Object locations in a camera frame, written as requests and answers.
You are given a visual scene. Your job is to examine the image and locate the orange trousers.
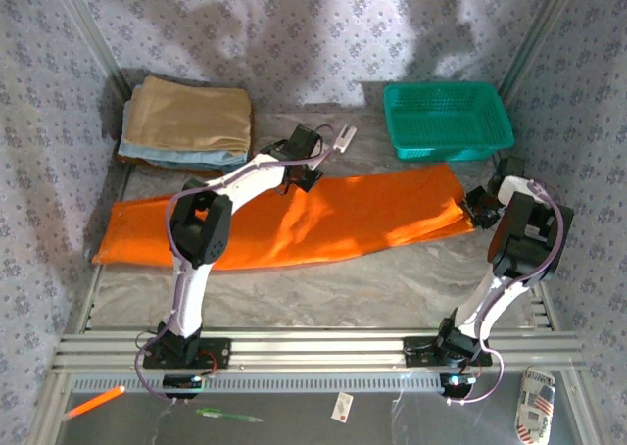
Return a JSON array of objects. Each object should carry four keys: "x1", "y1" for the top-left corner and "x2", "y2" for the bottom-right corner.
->
[{"x1": 91, "y1": 164, "x2": 477, "y2": 272}]

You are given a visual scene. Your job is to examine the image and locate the mustard brown folded trousers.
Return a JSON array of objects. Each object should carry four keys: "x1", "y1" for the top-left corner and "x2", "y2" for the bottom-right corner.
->
[{"x1": 116, "y1": 109, "x2": 256, "y2": 179}]

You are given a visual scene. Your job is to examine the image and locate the small white plastic clip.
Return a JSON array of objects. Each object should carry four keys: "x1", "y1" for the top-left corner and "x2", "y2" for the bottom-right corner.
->
[{"x1": 331, "y1": 124, "x2": 358, "y2": 153}]

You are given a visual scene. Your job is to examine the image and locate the mid blue denim jeans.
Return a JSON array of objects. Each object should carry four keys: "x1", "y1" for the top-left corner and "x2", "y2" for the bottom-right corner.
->
[{"x1": 146, "y1": 150, "x2": 249, "y2": 173}]

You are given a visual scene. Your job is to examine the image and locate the green plastic basket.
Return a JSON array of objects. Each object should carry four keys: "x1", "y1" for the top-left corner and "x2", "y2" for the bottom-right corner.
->
[{"x1": 382, "y1": 80, "x2": 515, "y2": 163}]

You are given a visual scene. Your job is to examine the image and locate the small black controller box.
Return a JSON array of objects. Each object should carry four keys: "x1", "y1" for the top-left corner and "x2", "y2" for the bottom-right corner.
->
[
  {"x1": 163, "y1": 373, "x2": 203, "y2": 390},
  {"x1": 440, "y1": 372, "x2": 476, "y2": 388}
]

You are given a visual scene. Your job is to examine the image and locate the flag print pouch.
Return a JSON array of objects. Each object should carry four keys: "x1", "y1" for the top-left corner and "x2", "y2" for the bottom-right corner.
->
[{"x1": 512, "y1": 366, "x2": 557, "y2": 445}]

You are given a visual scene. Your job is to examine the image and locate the white card with red mark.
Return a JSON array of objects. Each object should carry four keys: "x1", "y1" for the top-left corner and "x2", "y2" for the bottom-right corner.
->
[{"x1": 330, "y1": 392, "x2": 355, "y2": 424}]

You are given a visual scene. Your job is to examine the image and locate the green pen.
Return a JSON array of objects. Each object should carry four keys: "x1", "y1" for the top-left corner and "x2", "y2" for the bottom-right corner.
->
[{"x1": 195, "y1": 407, "x2": 265, "y2": 424}]

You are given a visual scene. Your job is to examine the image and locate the orange marker pen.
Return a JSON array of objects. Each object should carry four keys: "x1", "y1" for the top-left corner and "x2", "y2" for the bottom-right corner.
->
[{"x1": 66, "y1": 385, "x2": 126, "y2": 420}]

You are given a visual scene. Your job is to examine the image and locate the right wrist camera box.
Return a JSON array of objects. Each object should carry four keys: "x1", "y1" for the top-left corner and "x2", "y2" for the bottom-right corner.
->
[{"x1": 499, "y1": 156, "x2": 526, "y2": 177}]

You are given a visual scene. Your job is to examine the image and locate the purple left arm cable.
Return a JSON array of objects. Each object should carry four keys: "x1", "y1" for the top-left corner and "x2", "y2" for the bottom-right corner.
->
[{"x1": 134, "y1": 124, "x2": 339, "y2": 407}]

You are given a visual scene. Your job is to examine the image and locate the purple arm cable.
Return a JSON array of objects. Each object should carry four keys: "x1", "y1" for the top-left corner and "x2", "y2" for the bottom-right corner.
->
[
  {"x1": 448, "y1": 179, "x2": 564, "y2": 407},
  {"x1": 134, "y1": 124, "x2": 339, "y2": 407}
]

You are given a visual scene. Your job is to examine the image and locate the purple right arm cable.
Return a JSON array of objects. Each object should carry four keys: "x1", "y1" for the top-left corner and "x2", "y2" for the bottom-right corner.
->
[{"x1": 448, "y1": 179, "x2": 564, "y2": 407}]

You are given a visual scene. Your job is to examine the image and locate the aluminium rail frame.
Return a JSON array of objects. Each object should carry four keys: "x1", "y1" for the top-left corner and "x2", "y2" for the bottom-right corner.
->
[{"x1": 51, "y1": 326, "x2": 587, "y2": 372}]

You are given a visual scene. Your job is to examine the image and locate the aluminium corner post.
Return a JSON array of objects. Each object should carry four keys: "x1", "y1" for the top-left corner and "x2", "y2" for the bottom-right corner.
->
[
  {"x1": 499, "y1": 0, "x2": 582, "y2": 104},
  {"x1": 51, "y1": 0, "x2": 131, "y2": 103}
]

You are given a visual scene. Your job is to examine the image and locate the grey slotted cable duct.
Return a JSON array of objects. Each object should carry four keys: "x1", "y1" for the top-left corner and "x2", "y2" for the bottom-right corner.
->
[{"x1": 71, "y1": 371, "x2": 452, "y2": 395}]

